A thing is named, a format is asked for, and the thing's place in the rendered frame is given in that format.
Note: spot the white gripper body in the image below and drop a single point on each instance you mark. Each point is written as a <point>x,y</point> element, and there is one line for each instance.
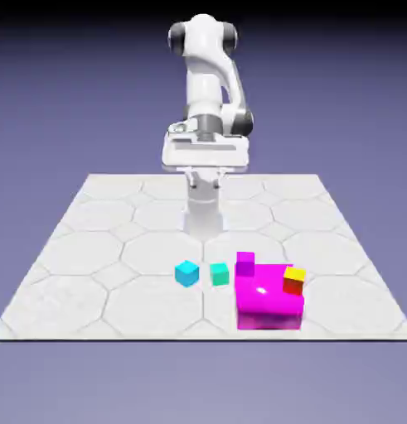
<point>205,155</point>

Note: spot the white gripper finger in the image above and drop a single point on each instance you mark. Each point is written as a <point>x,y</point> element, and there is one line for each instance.
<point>193,180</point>
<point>217,179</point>

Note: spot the small cyan cube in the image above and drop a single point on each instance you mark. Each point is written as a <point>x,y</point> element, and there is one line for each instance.
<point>187,273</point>

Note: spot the small purple cube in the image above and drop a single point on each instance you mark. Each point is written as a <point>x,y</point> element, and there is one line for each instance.
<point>245,265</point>

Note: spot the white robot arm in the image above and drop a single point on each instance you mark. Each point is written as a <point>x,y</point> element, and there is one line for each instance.
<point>203,66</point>

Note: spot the small yellow cube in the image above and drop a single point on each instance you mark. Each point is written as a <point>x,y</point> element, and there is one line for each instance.
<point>294,281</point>

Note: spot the large magenta box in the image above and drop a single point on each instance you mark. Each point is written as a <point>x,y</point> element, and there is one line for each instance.
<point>267,303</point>

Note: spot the small teal cube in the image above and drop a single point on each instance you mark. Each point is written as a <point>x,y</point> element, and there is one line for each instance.
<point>219,274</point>

